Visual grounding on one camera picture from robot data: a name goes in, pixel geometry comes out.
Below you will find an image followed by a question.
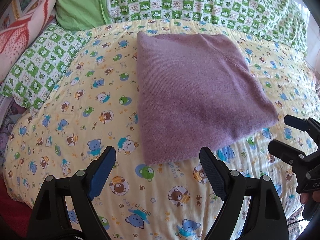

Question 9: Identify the purple knit sweater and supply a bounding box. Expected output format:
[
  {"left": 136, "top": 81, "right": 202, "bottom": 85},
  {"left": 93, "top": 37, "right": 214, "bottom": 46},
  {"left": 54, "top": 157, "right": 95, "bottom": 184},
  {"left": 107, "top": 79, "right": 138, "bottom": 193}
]
[{"left": 137, "top": 32, "right": 278, "bottom": 165}]

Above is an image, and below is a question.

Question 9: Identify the right hand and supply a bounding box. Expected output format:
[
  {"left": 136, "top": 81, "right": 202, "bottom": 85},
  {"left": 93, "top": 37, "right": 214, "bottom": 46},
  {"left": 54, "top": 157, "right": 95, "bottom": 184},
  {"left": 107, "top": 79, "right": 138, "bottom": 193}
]
[{"left": 300, "top": 191, "right": 320, "bottom": 204}]

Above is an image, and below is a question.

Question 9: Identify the green checkered blanket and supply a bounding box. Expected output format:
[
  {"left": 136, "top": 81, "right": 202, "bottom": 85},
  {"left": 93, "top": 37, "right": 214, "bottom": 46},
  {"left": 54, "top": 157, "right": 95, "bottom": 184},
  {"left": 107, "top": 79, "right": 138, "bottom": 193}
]
[{"left": 107, "top": 0, "right": 307, "bottom": 53}]

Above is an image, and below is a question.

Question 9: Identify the green checkered pillow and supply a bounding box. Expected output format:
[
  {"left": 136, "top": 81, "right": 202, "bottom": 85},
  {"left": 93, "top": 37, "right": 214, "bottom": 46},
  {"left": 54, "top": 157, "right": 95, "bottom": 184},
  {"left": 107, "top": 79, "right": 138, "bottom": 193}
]
[{"left": 1, "top": 24, "right": 89, "bottom": 113}]

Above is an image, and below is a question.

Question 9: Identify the red floral blanket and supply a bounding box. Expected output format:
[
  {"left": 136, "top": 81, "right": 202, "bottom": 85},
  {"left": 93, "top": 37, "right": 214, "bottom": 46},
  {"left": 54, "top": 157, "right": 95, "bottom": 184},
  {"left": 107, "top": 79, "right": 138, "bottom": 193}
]
[{"left": 1, "top": 0, "right": 56, "bottom": 81}]

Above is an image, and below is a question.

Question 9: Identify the plain green pillow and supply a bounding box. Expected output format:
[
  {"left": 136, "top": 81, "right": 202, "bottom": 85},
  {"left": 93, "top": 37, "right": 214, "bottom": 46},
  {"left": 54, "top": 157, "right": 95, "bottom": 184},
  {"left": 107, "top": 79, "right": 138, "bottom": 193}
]
[{"left": 56, "top": 0, "right": 112, "bottom": 31}]

